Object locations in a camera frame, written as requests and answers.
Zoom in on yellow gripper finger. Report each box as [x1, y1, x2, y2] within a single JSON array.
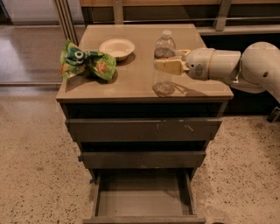
[[154, 59, 186, 75], [176, 49, 191, 60]]

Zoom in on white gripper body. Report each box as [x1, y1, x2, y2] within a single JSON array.
[[185, 48, 214, 81]]

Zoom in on clear plastic water bottle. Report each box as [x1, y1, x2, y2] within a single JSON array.
[[152, 30, 176, 96]]

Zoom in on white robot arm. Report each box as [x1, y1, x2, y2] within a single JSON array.
[[152, 42, 280, 102]]

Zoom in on grey top drawer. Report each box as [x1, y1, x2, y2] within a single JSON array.
[[66, 118, 221, 142]]

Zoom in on grey drawer cabinet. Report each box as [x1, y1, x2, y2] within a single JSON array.
[[56, 24, 233, 177]]

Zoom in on grey middle drawer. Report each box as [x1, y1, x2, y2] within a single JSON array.
[[79, 151, 206, 169]]

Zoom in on grey open bottom drawer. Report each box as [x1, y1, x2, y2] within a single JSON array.
[[82, 169, 206, 224]]

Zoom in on white paper bowl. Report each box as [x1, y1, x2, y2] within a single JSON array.
[[99, 38, 135, 61]]

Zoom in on green chip bag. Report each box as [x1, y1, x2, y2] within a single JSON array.
[[60, 39, 116, 81]]

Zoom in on metal railing frame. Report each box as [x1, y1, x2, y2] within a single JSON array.
[[53, 0, 280, 45]]

